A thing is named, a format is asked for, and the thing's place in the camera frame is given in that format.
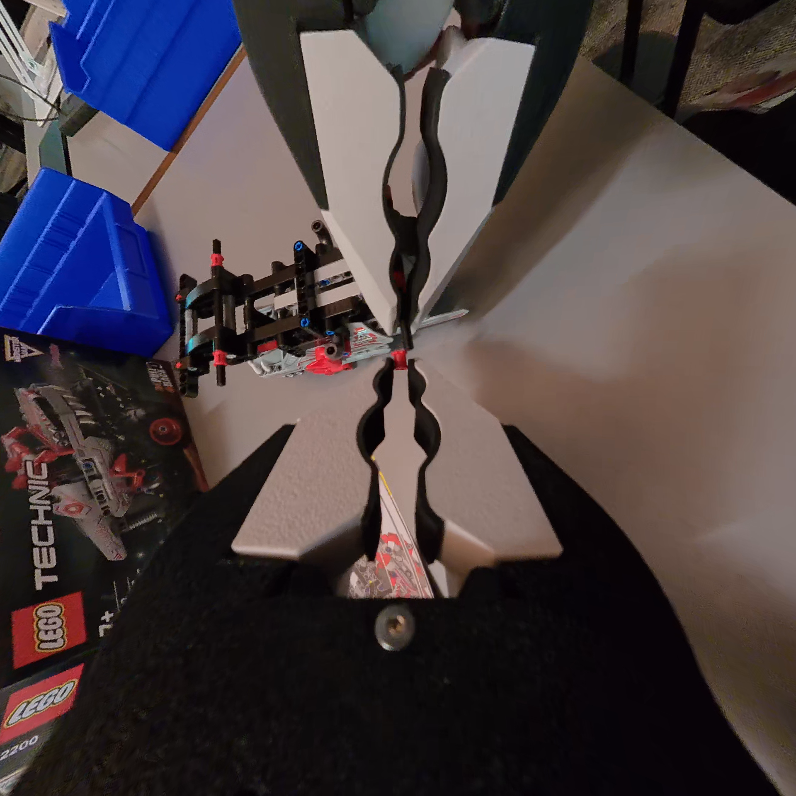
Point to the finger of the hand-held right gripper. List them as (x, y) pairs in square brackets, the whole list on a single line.
[(348, 155), (479, 155)]

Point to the red and white packet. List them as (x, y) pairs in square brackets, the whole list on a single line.
[(752, 87)]

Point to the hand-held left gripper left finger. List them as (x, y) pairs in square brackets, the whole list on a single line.
[(298, 497)]

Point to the black red Lego axle piece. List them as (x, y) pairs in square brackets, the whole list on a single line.
[(406, 339)]

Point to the black chair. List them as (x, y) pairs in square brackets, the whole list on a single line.
[(687, 50)]

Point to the black toy vehicle chassis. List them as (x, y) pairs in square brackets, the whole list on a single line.
[(236, 311)]

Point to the blue storage bin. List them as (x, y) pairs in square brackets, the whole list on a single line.
[(68, 267), (143, 68)]

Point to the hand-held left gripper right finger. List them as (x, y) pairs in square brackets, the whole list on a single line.
[(491, 497)]

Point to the dark toy set box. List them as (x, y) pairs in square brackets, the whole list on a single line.
[(93, 435)]

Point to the white metal frame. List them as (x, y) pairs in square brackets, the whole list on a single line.
[(25, 62)]

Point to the small red bushing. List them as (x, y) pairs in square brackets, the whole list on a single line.
[(400, 358)]

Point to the white instruction booklet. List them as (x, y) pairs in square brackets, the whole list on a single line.
[(392, 559)]

